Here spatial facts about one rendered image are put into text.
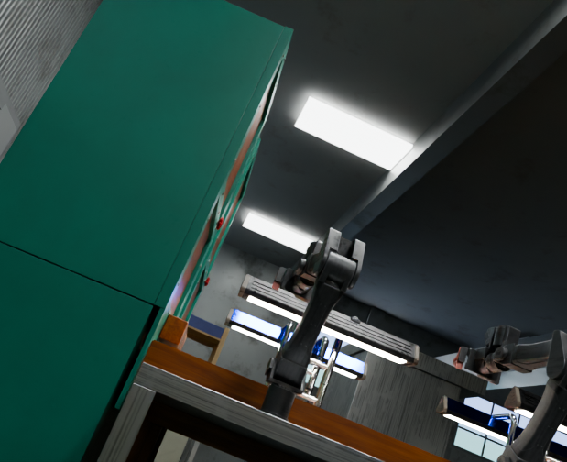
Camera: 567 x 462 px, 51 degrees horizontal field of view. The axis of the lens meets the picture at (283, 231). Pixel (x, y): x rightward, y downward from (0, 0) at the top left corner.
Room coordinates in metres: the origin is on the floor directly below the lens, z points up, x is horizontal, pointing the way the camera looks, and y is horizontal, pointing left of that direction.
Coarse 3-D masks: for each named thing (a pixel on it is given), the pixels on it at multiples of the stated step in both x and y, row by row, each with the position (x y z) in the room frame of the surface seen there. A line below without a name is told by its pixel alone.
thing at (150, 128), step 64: (128, 0) 1.50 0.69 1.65; (192, 0) 1.50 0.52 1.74; (64, 64) 1.49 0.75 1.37; (128, 64) 1.50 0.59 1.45; (192, 64) 1.51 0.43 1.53; (256, 64) 1.51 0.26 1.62; (64, 128) 1.50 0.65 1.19; (128, 128) 1.50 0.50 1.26; (192, 128) 1.51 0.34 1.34; (256, 128) 1.98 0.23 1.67; (0, 192) 1.50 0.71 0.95; (64, 192) 1.50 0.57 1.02; (128, 192) 1.51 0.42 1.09; (192, 192) 1.51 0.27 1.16; (64, 256) 1.50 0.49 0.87; (128, 256) 1.51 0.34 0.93; (192, 256) 1.75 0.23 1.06
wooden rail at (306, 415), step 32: (160, 352) 1.56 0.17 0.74; (224, 384) 1.56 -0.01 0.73; (256, 384) 1.57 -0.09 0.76; (160, 416) 1.56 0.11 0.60; (192, 416) 1.56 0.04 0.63; (320, 416) 1.57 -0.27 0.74; (224, 448) 1.57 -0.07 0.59; (256, 448) 1.57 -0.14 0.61; (384, 448) 1.58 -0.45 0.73; (416, 448) 1.58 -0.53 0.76
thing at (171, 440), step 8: (168, 432) 7.21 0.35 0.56; (168, 440) 7.21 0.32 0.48; (176, 440) 7.22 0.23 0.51; (184, 440) 7.23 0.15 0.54; (160, 448) 7.21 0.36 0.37; (168, 448) 7.22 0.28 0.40; (176, 448) 7.22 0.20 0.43; (160, 456) 7.21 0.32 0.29; (168, 456) 7.22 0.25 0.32; (176, 456) 7.23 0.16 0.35
